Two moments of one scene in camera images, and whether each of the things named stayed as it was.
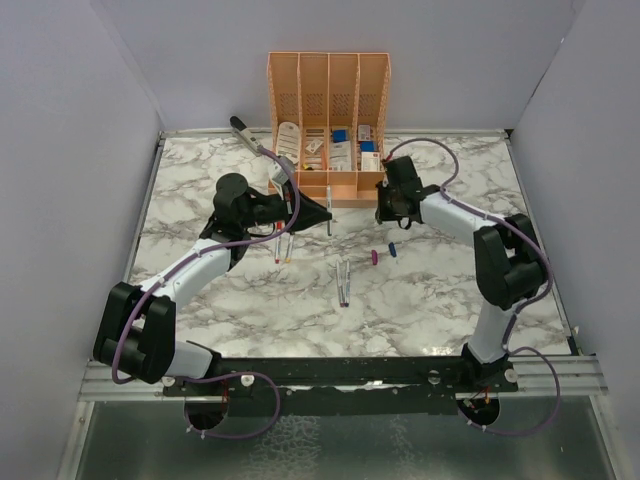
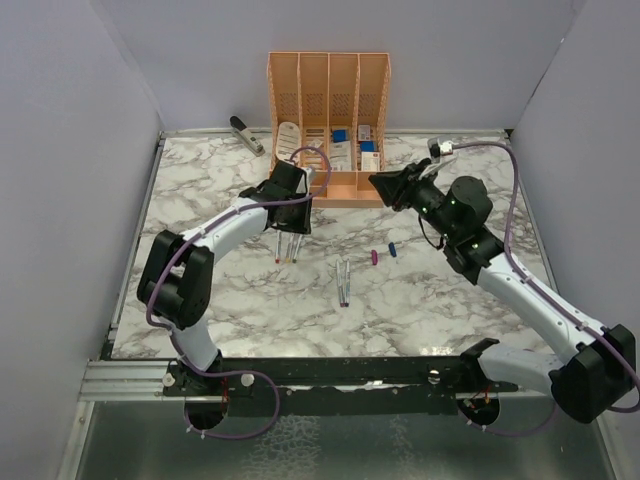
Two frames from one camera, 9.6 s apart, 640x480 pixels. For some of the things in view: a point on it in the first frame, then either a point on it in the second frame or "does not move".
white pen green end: (329, 206) -> (294, 260)
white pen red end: (278, 243) does not move
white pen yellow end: (290, 247) does not move
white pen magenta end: (341, 284) does not move
